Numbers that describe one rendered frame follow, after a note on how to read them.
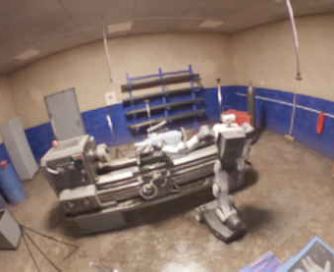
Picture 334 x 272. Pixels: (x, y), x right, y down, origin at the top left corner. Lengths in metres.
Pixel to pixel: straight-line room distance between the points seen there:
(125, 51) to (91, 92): 1.58
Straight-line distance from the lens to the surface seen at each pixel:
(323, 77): 4.42
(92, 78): 5.02
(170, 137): 2.08
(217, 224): 2.16
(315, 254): 0.85
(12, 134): 5.13
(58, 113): 5.36
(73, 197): 2.12
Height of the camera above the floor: 1.91
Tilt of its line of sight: 21 degrees down
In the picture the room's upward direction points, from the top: 8 degrees counter-clockwise
